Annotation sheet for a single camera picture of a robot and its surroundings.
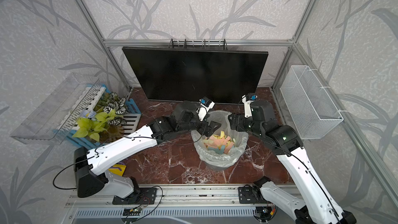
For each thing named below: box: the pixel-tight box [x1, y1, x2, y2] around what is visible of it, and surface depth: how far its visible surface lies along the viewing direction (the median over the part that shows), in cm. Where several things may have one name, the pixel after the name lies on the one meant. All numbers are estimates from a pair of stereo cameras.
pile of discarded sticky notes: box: [202, 130, 236, 155], surface depth 84 cm
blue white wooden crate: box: [52, 84, 142, 150], surface depth 74 cm
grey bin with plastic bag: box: [191, 109, 249, 172], surface depth 66 cm
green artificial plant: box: [72, 92, 129, 142], surface depth 75 cm
